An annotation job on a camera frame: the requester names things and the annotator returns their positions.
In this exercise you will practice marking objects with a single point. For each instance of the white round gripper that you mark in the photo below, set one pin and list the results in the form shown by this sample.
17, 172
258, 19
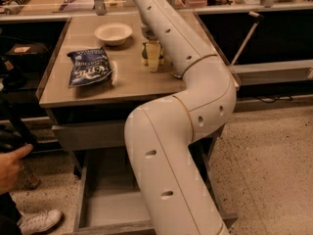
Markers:
148, 33

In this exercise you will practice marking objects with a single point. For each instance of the green and yellow sponge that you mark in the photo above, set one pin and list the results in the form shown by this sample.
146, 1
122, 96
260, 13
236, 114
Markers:
144, 54

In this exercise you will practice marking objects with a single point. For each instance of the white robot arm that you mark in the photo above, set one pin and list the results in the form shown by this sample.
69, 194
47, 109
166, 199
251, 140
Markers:
177, 198

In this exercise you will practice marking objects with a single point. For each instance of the grey drawer cabinet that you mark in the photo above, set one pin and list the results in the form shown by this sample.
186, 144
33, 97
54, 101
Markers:
147, 81

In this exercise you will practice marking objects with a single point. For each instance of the closed grey top drawer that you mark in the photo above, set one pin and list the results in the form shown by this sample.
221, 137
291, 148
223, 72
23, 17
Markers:
117, 133

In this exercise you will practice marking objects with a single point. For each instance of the open grey middle drawer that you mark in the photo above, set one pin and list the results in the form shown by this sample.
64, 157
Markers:
110, 202

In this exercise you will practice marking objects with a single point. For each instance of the person's hand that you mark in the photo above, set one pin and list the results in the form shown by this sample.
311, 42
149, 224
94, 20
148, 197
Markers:
10, 167

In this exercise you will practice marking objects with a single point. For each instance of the white paper bowl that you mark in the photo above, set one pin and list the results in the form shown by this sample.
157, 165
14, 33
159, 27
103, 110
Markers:
113, 34

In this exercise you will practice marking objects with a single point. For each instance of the blue chip bag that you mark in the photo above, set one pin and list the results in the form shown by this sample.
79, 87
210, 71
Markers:
89, 66

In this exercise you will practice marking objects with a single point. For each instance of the white rod with black tip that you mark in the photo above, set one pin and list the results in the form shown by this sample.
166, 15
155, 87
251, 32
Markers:
257, 19

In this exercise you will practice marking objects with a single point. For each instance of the black object in hand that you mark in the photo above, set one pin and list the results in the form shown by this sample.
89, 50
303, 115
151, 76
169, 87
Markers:
10, 142

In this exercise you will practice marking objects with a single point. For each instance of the plastic bottle on floor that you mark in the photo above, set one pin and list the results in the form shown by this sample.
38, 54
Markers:
32, 180

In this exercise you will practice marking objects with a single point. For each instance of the white sneaker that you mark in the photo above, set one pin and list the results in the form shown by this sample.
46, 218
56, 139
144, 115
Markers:
31, 223

